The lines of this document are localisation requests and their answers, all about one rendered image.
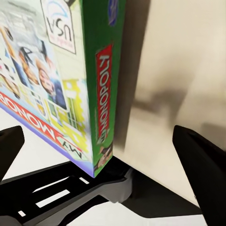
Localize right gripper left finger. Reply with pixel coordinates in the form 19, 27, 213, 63
0, 125, 25, 182

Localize board game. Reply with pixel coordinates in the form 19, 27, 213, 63
0, 0, 126, 178

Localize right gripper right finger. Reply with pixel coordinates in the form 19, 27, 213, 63
172, 125, 226, 226

